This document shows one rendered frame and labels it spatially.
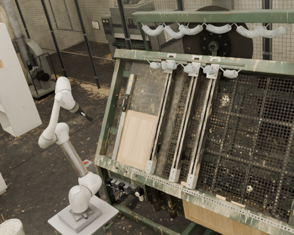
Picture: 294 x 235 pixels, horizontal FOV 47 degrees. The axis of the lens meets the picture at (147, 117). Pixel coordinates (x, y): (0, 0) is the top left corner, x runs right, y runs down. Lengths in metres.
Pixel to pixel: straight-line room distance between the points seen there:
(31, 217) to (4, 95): 2.68
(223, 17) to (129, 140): 1.55
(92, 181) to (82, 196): 0.20
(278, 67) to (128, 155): 1.72
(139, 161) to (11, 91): 3.80
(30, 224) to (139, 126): 2.07
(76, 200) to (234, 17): 2.19
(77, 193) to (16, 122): 3.94
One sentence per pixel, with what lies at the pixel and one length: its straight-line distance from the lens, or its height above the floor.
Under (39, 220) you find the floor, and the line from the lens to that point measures 4.73.
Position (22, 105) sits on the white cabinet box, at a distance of 6.85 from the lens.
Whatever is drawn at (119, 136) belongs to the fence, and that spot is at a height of 1.12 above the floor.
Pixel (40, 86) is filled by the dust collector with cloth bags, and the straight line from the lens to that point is 8.54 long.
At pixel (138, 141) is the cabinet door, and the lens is 3.49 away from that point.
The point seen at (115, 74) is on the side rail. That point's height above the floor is 1.66.
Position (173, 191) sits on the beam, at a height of 0.84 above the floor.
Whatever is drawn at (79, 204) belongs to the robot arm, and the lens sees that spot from 3.17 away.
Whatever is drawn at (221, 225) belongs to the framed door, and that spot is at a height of 0.37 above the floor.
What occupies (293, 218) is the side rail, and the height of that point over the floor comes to 0.95.
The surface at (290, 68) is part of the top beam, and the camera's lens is 2.81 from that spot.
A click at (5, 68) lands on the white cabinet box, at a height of 1.31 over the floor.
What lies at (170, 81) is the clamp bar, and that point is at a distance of 3.29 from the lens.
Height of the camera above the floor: 2.95
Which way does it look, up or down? 28 degrees down
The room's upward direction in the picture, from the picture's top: 11 degrees counter-clockwise
